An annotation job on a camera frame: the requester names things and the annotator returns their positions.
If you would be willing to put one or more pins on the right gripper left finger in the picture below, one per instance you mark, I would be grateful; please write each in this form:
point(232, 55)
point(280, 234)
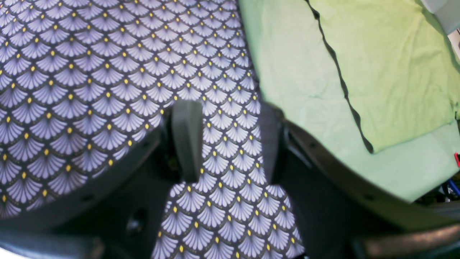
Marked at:
point(118, 214)

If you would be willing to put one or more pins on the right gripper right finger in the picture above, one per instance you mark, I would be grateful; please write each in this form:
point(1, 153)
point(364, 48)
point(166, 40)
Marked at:
point(340, 214)

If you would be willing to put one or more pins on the fan patterned tablecloth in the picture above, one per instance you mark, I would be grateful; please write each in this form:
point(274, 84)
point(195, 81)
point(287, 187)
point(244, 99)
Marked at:
point(83, 81)

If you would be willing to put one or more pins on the light green cloth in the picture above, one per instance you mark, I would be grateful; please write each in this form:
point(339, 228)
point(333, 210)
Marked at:
point(375, 81)

